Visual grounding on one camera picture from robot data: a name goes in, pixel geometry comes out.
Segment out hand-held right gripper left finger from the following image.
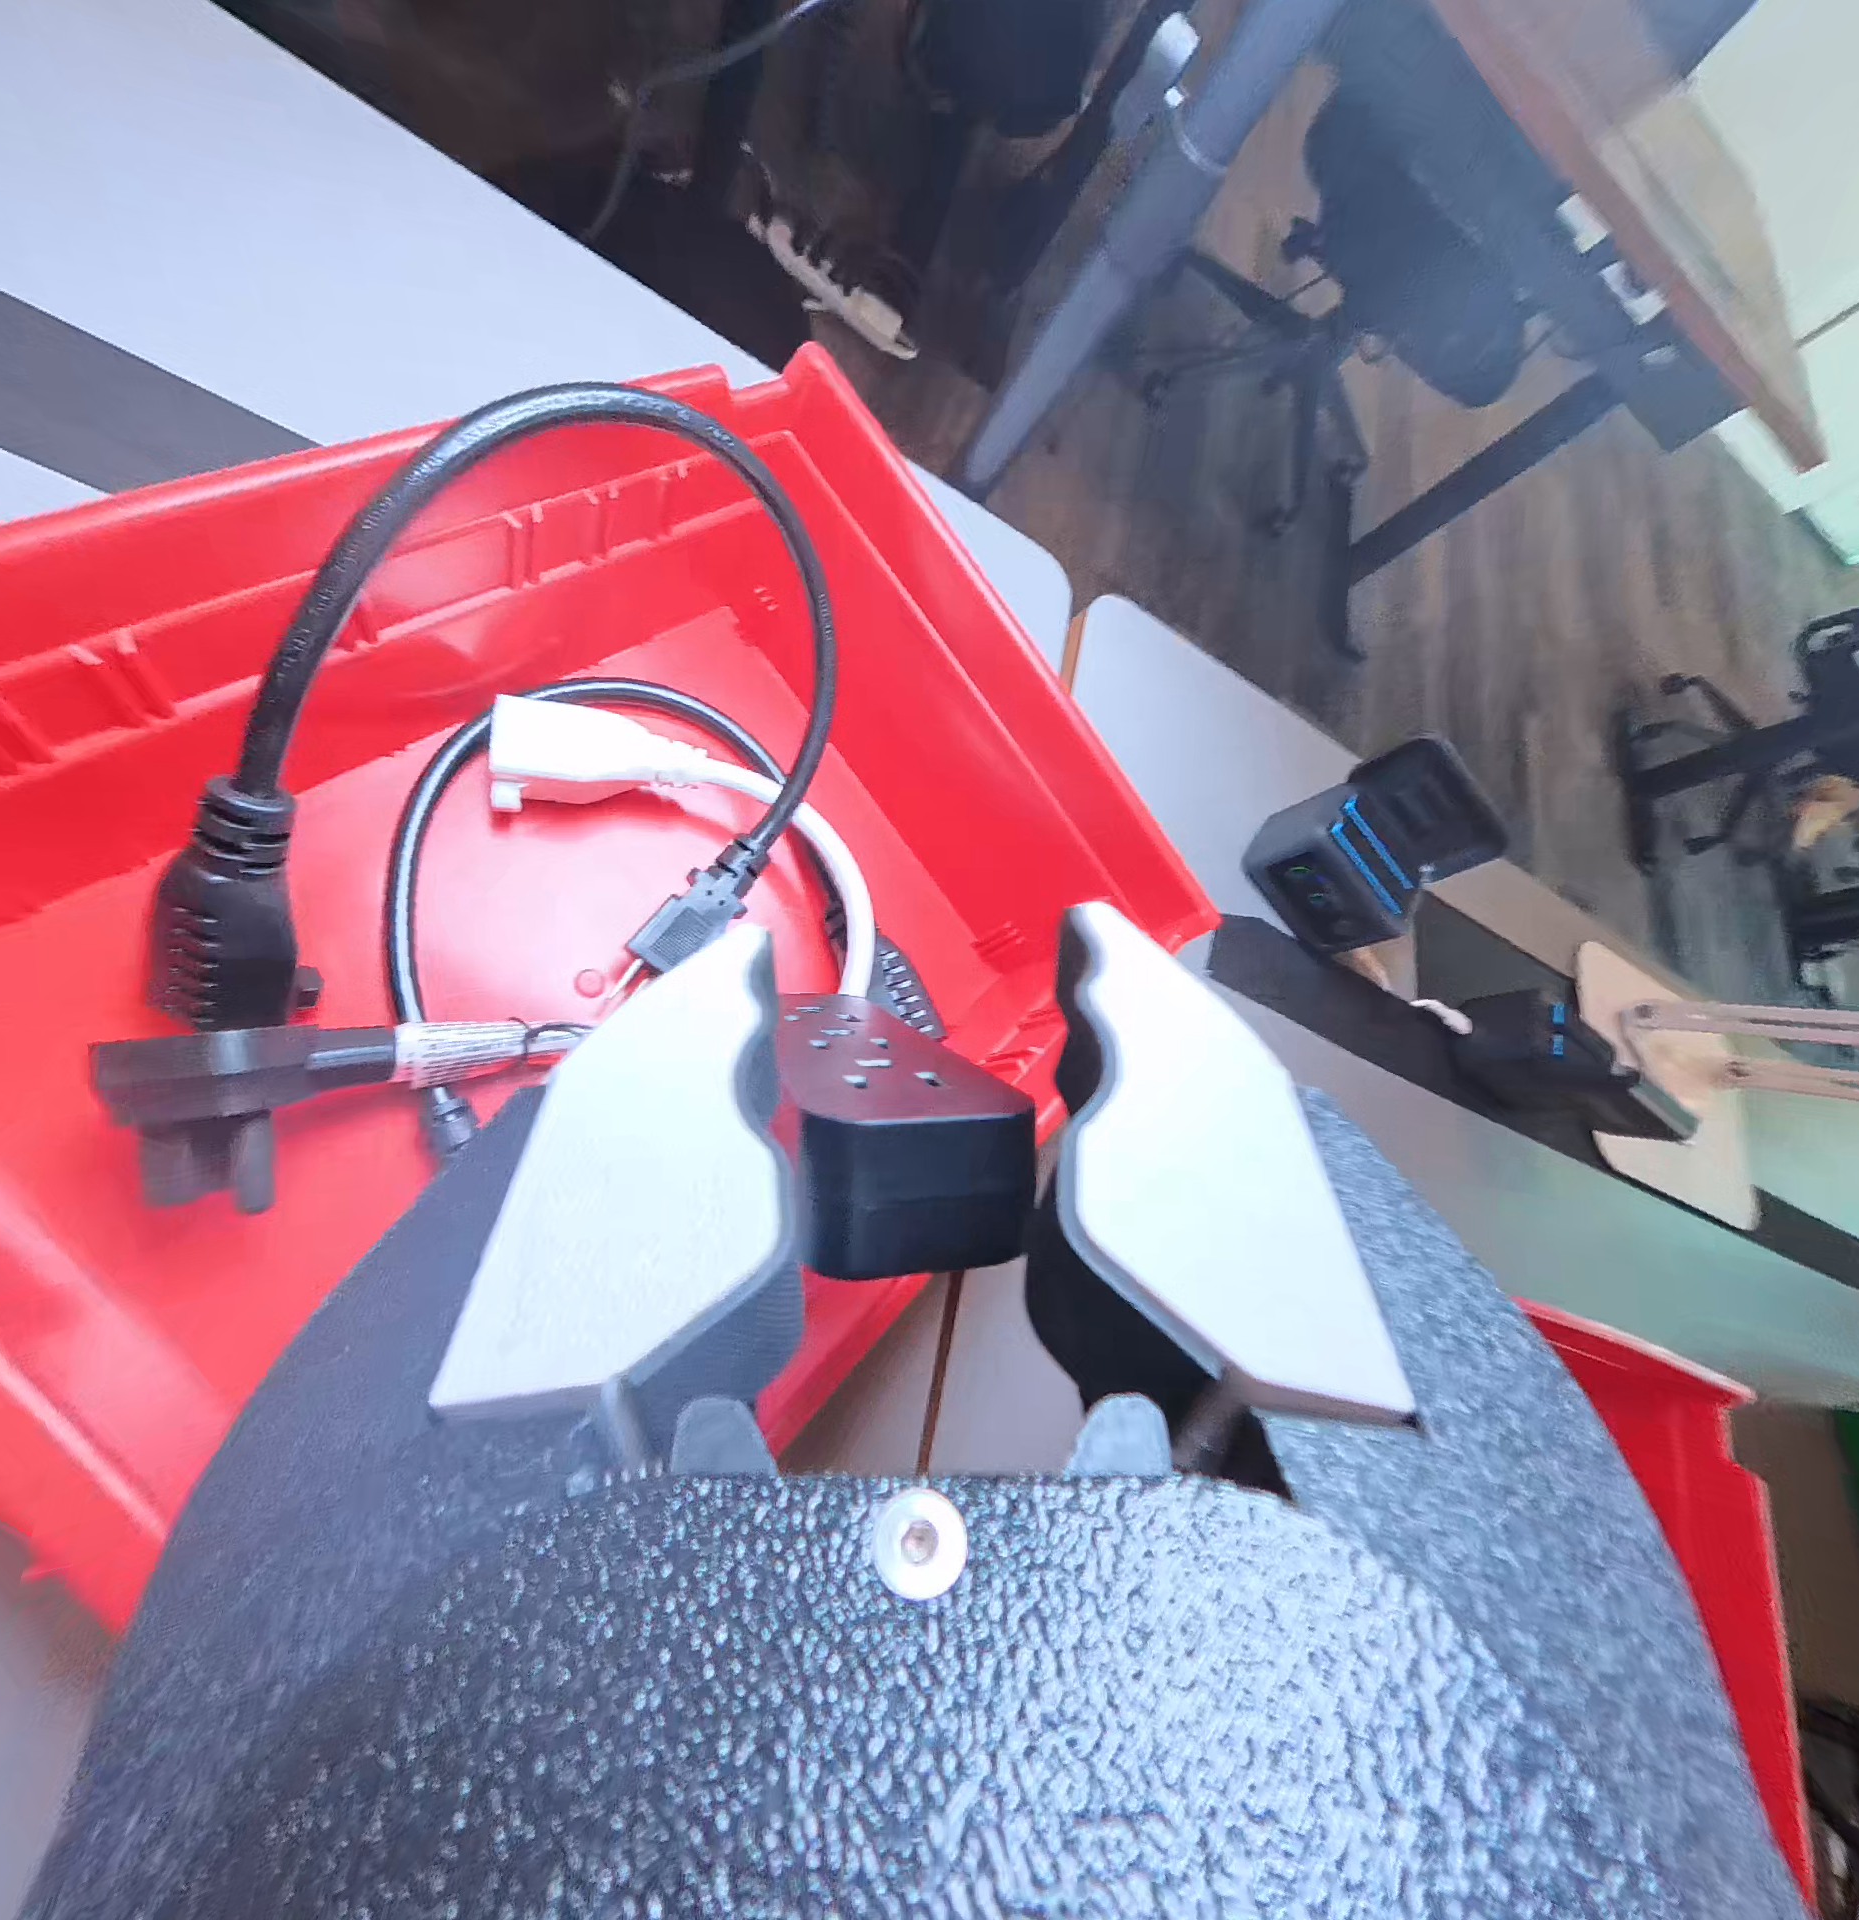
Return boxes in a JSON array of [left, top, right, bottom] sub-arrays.
[[423, 924, 809, 1486]]

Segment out flat black device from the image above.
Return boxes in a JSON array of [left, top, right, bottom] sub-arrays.
[[1448, 982, 1697, 1145]]

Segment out white extension cord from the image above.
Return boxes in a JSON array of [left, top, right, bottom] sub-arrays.
[[484, 690, 879, 1001]]

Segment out wooden board stand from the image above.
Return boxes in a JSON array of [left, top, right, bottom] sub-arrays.
[[1574, 939, 1859, 1236]]

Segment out grey table leg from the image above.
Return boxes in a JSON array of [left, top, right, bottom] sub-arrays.
[[958, 0, 1351, 496]]

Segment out white power strip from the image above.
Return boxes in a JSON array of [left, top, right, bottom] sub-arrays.
[[743, 186, 929, 367]]

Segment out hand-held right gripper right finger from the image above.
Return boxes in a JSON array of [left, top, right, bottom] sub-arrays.
[[1023, 902, 1423, 1430]]

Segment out black office chair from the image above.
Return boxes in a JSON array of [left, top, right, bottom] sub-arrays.
[[1608, 598, 1859, 991], [1138, 61, 1548, 661]]

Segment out red plastic bin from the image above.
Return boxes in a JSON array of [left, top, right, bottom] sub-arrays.
[[0, 343, 1220, 1634], [1514, 1297, 1817, 1915]]

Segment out wooden top desk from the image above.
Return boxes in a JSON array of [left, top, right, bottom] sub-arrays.
[[1432, 0, 1838, 468]]

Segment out braided cord with plug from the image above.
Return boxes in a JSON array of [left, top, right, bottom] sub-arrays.
[[86, 1014, 599, 1216]]

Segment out black cube device blue lights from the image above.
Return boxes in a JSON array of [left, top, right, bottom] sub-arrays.
[[1241, 733, 1514, 958]]

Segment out thin black power cord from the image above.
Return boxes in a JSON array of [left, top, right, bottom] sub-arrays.
[[388, 680, 793, 1160]]

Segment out black power cord with plug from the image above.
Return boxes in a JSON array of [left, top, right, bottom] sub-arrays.
[[146, 383, 846, 1037]]

